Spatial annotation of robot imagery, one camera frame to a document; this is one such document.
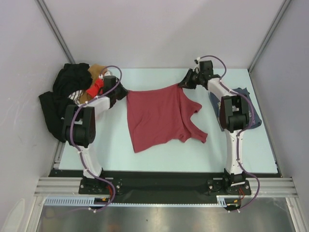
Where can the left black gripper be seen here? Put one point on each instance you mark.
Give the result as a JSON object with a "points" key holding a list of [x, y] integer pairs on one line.
{"points": [[124, 92]]}

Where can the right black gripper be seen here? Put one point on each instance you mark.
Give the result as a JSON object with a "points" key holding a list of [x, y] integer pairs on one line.
{"points": [[187, 82]]}

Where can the pink tank top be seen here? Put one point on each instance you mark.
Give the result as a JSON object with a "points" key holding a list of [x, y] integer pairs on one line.
{"points": [[155, 117]]}

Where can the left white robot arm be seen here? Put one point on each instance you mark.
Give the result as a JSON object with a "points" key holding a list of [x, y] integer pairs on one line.
{"points": [[79, 129]]}

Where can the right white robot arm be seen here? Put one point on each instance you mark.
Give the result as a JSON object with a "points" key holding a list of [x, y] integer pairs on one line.
{"points": [[233, 118]]}

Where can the red tank top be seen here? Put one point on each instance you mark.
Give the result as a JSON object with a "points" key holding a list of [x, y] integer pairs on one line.
{"points": [[95, 87]]}

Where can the brown tank top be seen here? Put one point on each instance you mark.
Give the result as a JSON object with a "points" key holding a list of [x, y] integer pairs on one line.
{"points": [[95, 71]]}

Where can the striped tank top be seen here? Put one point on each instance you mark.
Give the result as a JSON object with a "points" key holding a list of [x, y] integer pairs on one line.
{"points": [[75, 96]]}

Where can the black tank top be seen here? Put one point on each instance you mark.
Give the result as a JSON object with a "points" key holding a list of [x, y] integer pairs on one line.
{"points": [[71, 77]]}

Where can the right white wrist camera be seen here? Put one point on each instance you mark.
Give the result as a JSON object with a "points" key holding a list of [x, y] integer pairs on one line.
{"points": [[197, 60]]}

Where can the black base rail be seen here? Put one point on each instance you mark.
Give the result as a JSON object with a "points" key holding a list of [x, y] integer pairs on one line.
{"points": [[161, 188]]}

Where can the left aluminium frame post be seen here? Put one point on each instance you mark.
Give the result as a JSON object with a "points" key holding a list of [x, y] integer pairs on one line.
{"points": [[55, 30]]}

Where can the aluminium frame post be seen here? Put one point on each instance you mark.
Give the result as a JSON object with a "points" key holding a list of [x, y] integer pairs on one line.
{"points": [[270, 33], [55, 30]]}

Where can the right aluminium frame post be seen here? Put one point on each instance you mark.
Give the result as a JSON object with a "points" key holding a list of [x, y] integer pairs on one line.
{"points": [[270, 33]]}

